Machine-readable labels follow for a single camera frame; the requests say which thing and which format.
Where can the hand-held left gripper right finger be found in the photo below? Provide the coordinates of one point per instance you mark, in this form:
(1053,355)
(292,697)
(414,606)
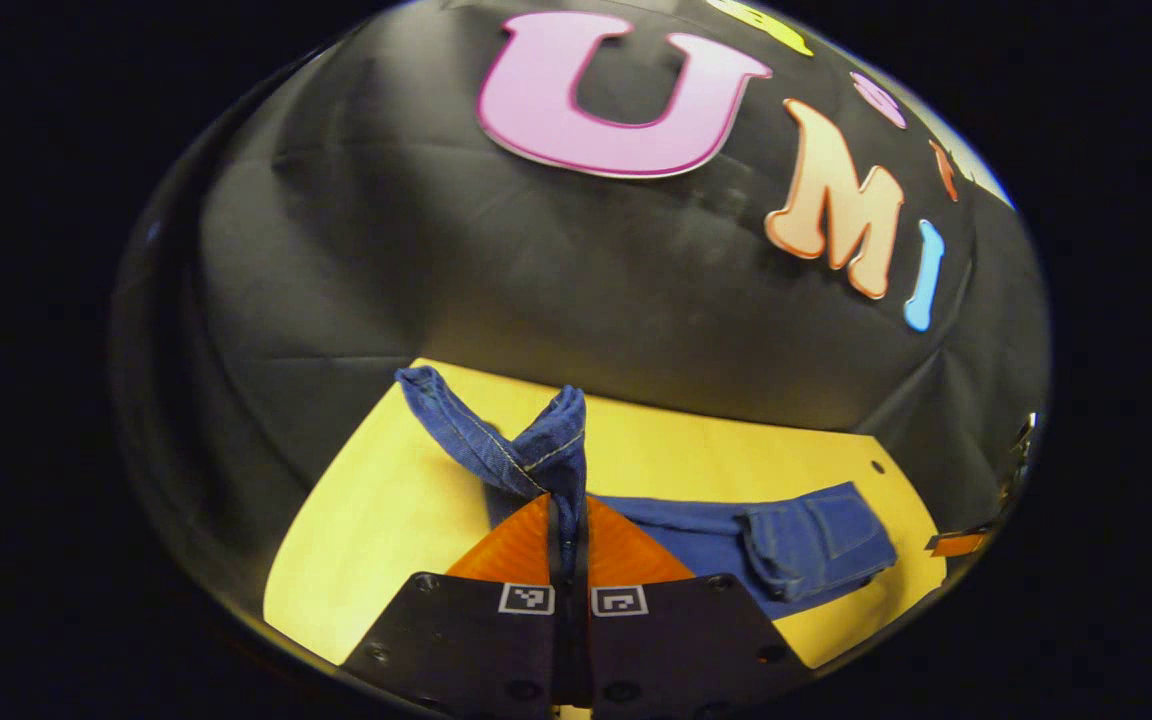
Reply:
(686,640)

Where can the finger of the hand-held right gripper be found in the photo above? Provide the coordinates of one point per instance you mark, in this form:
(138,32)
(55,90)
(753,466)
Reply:
(958,544)

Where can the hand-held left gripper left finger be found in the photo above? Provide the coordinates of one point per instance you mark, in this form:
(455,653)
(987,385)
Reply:
(466,640)

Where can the blue denim jeans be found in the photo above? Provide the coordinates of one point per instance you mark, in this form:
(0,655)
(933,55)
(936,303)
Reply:
(796,545)

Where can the black backdrop cloth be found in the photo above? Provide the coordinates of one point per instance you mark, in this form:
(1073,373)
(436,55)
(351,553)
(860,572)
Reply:
(536,280)

